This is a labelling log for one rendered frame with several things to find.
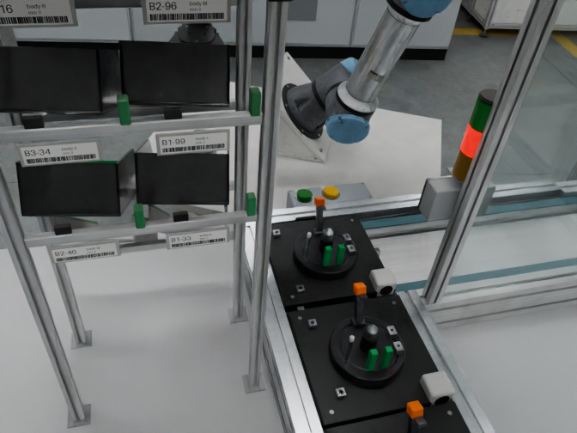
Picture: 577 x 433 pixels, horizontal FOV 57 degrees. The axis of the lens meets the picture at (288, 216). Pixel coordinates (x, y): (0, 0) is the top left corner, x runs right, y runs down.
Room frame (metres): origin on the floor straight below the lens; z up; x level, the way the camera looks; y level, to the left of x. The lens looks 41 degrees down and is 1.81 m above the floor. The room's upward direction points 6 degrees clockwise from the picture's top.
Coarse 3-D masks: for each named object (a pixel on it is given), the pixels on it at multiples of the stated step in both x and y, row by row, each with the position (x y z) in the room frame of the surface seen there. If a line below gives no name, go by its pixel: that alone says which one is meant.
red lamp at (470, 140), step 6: (468, 126) 0.78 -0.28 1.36; (468, 132) 0.78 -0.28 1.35; (474, 132) 0.77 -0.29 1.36; (480, 132) 0.76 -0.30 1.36; (468, 138) 0.77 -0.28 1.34; (474, 138) 0.76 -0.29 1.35; (462, 144) 0.78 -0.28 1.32; (468, 144) 0.77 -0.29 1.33; (474, 144) 0.76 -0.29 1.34; (462, 150) 0.78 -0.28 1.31; (468, 150) 0.77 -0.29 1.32; (474, 150) 0.76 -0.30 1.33
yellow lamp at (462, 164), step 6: (462, 156) 0.77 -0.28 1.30; (468, 156) 0.77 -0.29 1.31; (456, 162) 0.78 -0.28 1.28; (462, 162) 0.77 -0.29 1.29; (468, 162) 0.76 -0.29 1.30; (456, 168) 0.77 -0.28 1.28; (462, 168) 0.76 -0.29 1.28; (468, 168) 0.76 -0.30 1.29; (456, 174) 0.77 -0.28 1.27; (462, 174) 0.76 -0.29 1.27; (462, 180) 0.76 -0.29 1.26
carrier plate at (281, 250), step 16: (272, 224) 0.92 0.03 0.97; (288, 224) 0.92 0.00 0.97; (304, 224) 0.93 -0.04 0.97; (336, 224) 0.94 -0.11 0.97; (352, 224) 0.95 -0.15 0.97; (272, 240) 0.87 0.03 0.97; (288, 240) 0.87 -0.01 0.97; (352, 240) 0.89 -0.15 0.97; (368, 240) 0.90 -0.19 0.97; (272, 256) 0.82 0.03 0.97; (288, 256) 0.82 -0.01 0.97; (368, 256) 0.85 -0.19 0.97; (288, 272) 0.77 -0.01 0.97; (304, 272) 0.78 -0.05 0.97; (352, 272) 0.79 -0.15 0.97; (368, 272) 0.80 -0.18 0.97; (288, 288) 0.73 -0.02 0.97; (320, 288) 0.74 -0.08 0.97; (336, 288) 0.74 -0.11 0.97; (352, 288) 0.75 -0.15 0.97; (368, 288) 0.75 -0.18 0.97; (288, 304) 0.69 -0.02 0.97; (304, 304) 0.70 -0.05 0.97; (320, 304) 0.71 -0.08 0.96
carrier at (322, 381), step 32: (288, 320) 0.66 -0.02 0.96; (320, 320) 0.66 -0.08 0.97; (352, 320) 0.64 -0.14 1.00; (384, 320) 0.67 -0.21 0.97; (320, 352) 0.58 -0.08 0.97; (352, 352) 0.58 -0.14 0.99; (384, 352) 0.56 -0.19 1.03; (416, 352) 0.60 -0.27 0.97; (320, 384) 0.52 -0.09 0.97; (352, 384) 0.52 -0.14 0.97; (384, 384) 0.53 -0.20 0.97; (416, 384) 0.54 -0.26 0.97; (448, 384) 0.53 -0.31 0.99; (320, 416) 0.46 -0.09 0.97; (352, 416) 0.46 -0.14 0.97; (384, 416) 0.48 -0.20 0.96
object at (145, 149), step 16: (144, 144) 0.66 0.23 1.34; (144, 160) 0.59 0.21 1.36; (160, 160) 0.60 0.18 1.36; (176, 160) 0.60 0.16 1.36; (192, 160) 0.60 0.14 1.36; (208, 160) 0.61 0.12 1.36; (224, 160) 0.61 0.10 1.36; (144, 176) 0.58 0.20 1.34; (160, 176) 0.59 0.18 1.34; (176, 176) 0.59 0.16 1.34; (192, 176) 0.59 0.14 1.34; (208, 176) 0.60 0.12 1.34; (224, 176) 0.60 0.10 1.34; (144, 192) 0.57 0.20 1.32; (160, 192) 0.58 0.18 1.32; (176, 192) 0.58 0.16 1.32; (192, 192) 0.58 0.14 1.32; (208, 192) 0.59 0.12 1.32; (224, 192) 0.59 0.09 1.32
